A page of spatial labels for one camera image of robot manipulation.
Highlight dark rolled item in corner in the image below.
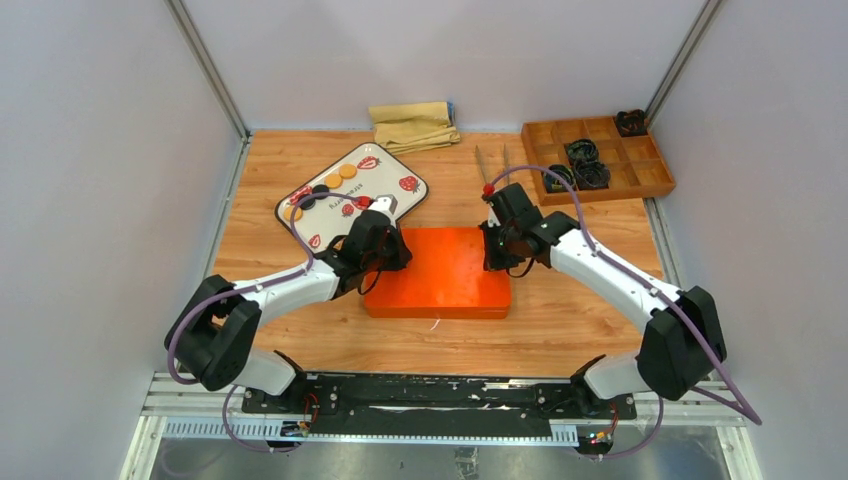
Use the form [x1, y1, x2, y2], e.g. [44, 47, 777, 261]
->
[614, 109, 649, 138]

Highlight metal tongs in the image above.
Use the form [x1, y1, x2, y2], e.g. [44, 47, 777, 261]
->
[474, 144, 511, 186]

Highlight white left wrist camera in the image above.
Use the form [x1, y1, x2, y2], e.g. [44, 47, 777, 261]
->
[355, 194, 398, 218]

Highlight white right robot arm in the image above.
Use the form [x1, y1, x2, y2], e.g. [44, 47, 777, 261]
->
[480, 184, 727, 418]

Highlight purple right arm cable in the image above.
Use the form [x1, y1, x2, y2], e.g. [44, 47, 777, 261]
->
[482, 165, 763, 461]

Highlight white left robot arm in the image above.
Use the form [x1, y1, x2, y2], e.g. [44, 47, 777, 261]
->
[164, 210, 412, 413]

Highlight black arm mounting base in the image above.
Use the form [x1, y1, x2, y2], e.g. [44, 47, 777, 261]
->
[240, 372, 637, 439]

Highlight orange compartment cookie box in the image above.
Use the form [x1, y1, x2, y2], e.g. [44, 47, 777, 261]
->
[364, 296, 512, 319]

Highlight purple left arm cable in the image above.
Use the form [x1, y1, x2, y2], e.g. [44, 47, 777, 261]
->
[165, 192, 372, 456]

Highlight orange box lid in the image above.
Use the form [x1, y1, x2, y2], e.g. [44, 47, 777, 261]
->
[364, 227, 512, 304]

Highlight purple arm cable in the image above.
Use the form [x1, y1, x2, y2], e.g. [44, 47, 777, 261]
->
[482, 165, 763, 461]
[165, 192, 372, 456]

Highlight folded yellow cloth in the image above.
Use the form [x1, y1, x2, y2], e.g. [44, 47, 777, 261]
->
[368, 101, 461, 155]

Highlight wooden compartment organizer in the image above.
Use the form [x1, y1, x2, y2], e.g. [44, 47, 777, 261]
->
[521, 116, 676, 202]

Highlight round yellow cookie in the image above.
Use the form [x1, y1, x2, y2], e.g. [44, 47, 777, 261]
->
[283, 205, 303, 223]
[338, 163, 358, 180]
[324, 173, 344, 189]

